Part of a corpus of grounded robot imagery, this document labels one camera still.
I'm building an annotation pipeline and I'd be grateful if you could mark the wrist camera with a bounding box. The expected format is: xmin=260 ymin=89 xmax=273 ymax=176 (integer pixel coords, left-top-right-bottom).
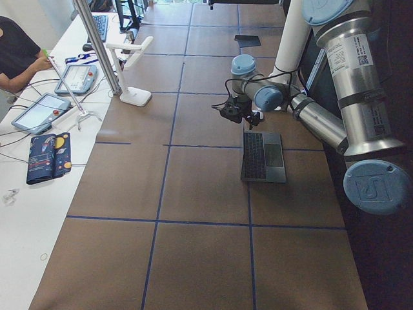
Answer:
xmin=244 ymin=110 xmax=264 ymax=130

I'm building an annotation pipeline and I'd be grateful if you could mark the white desk lamp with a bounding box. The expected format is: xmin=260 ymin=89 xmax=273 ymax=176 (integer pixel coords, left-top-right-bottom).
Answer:
xmin=105 ymin=36 xmax=154 ymax=107

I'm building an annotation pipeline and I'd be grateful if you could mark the person in black shirt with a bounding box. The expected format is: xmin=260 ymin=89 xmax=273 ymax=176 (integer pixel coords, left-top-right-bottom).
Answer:
xmin=1 ymin=16 xmax=52 ymax=94

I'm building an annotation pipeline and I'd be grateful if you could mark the space pattern pouch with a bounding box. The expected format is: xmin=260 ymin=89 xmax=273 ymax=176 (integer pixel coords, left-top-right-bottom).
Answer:
xmin=26 ymin=132 xmax=72 ymax=185

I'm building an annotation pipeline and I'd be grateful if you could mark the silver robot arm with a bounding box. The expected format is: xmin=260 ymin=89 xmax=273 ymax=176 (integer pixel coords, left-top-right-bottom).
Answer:
xmin=216 ymin=1 xmax=412 ymax=215

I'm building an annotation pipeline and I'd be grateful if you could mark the teach pendant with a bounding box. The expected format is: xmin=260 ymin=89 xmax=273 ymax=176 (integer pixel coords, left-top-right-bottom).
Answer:
xmin=63 ymin=65 xmax=97 ymax=96
xmin=12 ymin=93 xmax=71 ymax=135

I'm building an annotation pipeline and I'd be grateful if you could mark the thin metal rod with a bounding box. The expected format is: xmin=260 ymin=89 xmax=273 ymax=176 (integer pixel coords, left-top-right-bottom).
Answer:
xmin=46 ymin=56 xmax=88 ymax=117

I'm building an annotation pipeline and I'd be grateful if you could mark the blue lanyard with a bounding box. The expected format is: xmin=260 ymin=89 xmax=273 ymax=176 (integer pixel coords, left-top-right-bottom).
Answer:
xmin=64 ymin=53 xmax=98 ymax=65

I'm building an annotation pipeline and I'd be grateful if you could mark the white mounting pole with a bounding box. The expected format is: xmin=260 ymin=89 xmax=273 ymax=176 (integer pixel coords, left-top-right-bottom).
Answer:
xmin=270 ymin=0 xmax=310 ymax=83

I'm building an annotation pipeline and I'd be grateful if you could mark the aluminium frame post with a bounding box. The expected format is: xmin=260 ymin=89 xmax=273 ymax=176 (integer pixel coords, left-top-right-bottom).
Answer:
xmin=73 ymin=0 xmax=121 ymax=96

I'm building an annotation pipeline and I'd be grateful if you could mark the far teach pendant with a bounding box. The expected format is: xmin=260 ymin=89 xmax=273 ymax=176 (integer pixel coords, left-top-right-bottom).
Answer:
xmin=63 ymin=65 xmax=97 ymax=96

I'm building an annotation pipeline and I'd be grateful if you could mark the near teach pendant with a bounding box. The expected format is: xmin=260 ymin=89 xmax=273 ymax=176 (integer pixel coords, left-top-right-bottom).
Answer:
xmin=12 ymin=93 xmax=71 ymax=135

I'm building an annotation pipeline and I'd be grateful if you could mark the black keyboard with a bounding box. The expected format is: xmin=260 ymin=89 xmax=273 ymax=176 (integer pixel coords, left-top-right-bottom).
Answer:
xmin=93 ymin=15 xmax=108 ymax=42

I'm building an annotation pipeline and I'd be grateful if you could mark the grey laptop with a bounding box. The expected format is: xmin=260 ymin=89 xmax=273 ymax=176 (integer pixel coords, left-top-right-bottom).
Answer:
xmin=241 ymin=131 xmax=287 ymax=183

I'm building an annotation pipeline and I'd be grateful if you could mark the black mouse pad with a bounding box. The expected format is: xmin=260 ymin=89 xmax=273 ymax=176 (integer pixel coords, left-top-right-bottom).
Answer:
xmin=234 ymin=34 xmax=261 ymax=48

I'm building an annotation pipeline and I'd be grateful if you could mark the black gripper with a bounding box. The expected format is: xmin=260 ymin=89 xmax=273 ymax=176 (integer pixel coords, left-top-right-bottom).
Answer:
xmin=219 ymin=96 xmax=250 ymax=123

